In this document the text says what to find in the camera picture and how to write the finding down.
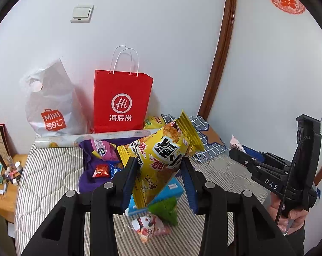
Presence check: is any pink cartoon snack packet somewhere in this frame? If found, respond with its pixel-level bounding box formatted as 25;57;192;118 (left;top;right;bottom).
131;211;172;243

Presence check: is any purple fabric bag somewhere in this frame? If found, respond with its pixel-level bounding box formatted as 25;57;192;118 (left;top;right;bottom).
78;137;151;194

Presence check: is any white door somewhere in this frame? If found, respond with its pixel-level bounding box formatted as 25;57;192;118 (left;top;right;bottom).
207;0;322;182

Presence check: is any red paper-cut decoration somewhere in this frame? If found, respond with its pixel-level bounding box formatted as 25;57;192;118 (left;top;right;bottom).
269;0;306;15

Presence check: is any white and pink snack packet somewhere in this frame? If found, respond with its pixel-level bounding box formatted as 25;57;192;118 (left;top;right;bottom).
230;135;247;150

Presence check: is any yellow snack packet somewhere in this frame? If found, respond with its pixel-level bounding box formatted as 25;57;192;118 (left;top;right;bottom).
118;110;205;210

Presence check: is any light blue snack packet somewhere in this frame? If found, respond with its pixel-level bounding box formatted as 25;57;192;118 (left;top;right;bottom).
127;177;182;216

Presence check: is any person's right forearm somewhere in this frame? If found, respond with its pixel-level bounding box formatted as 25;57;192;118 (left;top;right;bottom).
286;225;307;256

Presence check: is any patterned wrapping paper roll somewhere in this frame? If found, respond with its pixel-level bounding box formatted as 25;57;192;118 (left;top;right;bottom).
34;128;161;148

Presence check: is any red snack packet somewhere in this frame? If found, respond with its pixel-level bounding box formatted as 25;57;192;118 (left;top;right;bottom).
93;164;110;178

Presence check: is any yellow green chips bag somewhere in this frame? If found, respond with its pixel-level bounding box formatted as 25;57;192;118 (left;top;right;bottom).
143;115;167;130

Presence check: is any person's right hand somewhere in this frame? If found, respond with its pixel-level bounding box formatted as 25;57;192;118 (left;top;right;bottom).
270;192;307;231

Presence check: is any small blue candy packet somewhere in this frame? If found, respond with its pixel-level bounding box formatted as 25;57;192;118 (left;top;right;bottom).
109;163;123;180

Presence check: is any striped quilted mattress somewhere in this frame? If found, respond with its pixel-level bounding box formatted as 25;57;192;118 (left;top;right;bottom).
14;139;273;256

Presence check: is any green snack packet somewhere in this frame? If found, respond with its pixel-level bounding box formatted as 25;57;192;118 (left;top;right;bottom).
147;196;179;226

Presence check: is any brown wooden door frame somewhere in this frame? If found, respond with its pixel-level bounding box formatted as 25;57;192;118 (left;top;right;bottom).
198;0;322;187

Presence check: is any white plastic bag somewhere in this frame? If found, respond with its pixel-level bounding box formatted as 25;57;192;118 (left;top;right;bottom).
19;58;88;137

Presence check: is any wooden nightstand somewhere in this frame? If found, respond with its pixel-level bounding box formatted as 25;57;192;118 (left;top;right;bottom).
0;153;28;223

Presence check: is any white light switch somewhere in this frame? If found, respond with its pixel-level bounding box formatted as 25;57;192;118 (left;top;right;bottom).
70;4;94;23

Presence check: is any red paper bag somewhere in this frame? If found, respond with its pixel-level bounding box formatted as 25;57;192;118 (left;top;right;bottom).
93;45;154;134

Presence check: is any large pink snack packet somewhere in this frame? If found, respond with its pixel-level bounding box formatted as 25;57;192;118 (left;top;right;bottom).
91;139;119;162

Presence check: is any black cable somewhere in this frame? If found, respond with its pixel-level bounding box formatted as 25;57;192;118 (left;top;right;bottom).
275;136;310;223

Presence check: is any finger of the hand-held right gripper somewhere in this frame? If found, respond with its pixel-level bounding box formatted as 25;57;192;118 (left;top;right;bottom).
228;148;260;173
241;145;291;169

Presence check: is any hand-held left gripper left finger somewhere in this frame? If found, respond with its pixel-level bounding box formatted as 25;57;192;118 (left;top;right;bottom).
21;157;139;256

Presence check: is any blue checked fabric bag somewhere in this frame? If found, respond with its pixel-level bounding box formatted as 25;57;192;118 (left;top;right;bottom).
161;114;229;163

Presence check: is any cluster of small bottles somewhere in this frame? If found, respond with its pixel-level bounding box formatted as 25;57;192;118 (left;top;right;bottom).
2;160;24;186

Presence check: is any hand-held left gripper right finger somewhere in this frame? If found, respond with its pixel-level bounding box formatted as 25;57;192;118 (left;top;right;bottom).
181;157;292;256

